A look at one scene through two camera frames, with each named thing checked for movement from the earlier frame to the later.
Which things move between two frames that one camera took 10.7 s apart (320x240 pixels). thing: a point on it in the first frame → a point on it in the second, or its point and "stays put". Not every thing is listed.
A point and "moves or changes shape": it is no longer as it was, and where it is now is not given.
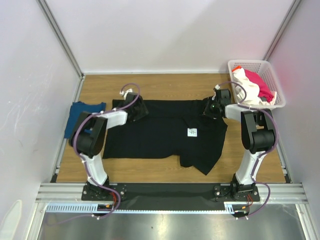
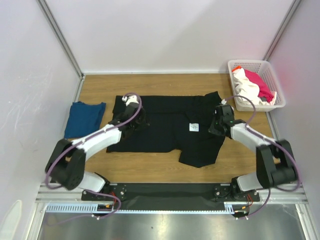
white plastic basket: x=264 y=69 stays put
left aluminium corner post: x=64 y=42 stays put
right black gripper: x=207 y=107 → x=215 y=127
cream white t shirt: x=252 y=89 stays put
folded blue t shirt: x=76 y=109 stays put
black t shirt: x=172 y=129 moves or changes shape
